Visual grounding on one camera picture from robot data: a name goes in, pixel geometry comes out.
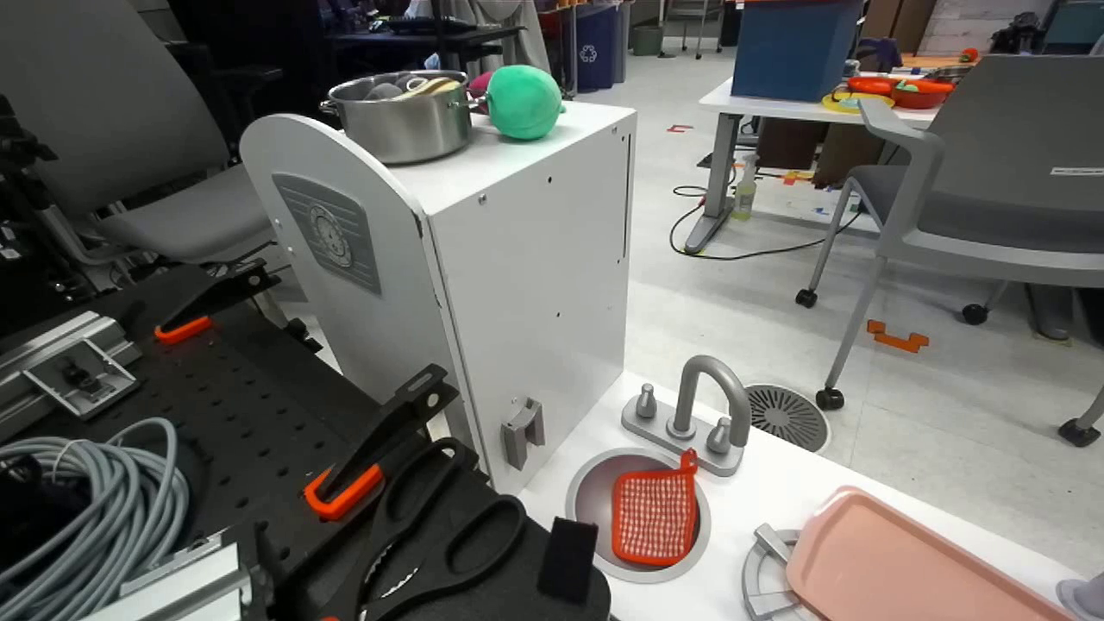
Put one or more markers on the green round plush toy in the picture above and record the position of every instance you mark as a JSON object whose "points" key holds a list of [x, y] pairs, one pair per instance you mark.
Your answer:
{"points": [[525, 104]]}

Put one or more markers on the white toy kitchen set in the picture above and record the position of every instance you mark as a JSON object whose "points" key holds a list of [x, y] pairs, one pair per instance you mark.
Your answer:
{"points": [[523, 263]]}

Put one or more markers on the grey toy faucet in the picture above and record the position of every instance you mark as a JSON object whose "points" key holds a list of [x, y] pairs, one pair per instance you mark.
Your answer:
{"points": [[695, 389]]}

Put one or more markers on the orange mesh pot holder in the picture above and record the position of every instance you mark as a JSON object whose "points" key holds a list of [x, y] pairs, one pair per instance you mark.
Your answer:
{"points": [[653, 518]]}

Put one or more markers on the silver metal pot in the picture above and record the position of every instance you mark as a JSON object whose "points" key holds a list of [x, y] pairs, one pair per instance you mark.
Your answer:
{"points": [[401, 131]]}

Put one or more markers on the yellow brown striped plush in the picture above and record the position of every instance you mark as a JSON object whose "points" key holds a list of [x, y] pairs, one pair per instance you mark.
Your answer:
{"points": [[431, 87]]}

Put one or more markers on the clear spray bottle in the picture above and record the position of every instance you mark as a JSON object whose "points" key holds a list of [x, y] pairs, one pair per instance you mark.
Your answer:
{"points": [[747, 186]]}

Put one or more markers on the grey round floor drain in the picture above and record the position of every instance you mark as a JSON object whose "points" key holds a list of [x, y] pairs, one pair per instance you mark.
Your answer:
{"points": [[796, 416]]}

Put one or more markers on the blue recycling bin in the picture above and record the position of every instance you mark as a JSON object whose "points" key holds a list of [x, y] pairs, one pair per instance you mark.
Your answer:
{"points": [[599, 46]]}

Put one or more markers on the white work table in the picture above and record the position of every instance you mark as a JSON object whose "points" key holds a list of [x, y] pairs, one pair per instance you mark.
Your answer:
{"points": [[738, 108]]}

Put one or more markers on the black perforated breadboard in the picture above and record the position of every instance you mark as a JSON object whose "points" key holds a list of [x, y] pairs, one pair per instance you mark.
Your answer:
{"points": [[242, 416]]}

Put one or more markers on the brown cardboard boxes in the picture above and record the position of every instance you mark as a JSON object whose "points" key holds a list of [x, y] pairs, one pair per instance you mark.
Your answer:
{"points": [[846, 155]]}

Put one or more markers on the grey round burner grate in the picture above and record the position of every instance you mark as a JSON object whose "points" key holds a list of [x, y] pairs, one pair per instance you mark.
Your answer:
{"points": [[762, 580]]}

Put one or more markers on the orange plastic piece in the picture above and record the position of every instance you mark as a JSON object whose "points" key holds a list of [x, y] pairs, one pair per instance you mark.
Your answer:
{"points": [[900, 340]]}

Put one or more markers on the blue storage bin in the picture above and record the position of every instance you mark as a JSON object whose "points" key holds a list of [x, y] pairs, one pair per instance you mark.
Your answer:
{"points": [[796, 54]]}

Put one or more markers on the orange items on table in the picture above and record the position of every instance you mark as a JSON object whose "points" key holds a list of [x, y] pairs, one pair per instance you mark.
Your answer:
{"points": [[901, 90]]}

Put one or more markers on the pink plastic tray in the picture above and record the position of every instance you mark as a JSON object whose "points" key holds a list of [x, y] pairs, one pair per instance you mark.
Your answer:
{"points": [[900, 571]]}

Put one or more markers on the grey padded chair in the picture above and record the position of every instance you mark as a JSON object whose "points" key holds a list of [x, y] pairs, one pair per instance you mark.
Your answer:
{"points": [[141, 126]]}

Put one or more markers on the grey office chair on castors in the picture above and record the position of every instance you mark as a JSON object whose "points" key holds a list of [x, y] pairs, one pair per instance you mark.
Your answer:
{"points": [[1014, 174]]}

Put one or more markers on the silver metal frame piece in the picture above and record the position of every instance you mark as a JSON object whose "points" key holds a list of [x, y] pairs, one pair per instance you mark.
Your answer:
{"points": [[183, 580]]}

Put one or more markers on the silver aluminium rail bracket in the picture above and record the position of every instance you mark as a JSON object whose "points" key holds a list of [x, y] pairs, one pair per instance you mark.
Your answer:
{"points": [[73, 372]]}

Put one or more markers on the black camera stand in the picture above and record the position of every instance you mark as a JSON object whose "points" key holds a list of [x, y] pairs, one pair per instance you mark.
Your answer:
{"points": [[21, 217]]}

